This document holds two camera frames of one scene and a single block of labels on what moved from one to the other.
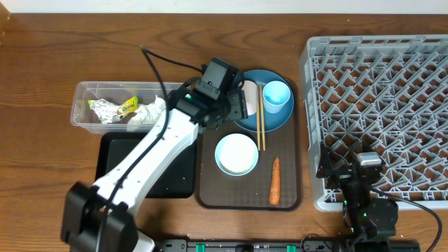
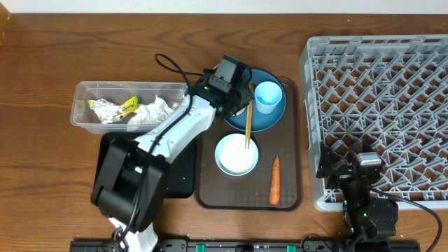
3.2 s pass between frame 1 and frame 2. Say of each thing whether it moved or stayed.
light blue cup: moved
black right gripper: stayed
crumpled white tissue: stayed
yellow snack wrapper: stayed
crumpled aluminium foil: stayed
